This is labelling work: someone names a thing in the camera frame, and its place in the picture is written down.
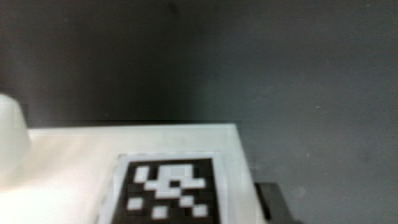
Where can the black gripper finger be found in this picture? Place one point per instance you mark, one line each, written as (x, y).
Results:
(273, 206)

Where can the white drawer with knob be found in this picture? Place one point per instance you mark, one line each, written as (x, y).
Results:
(122, 175)

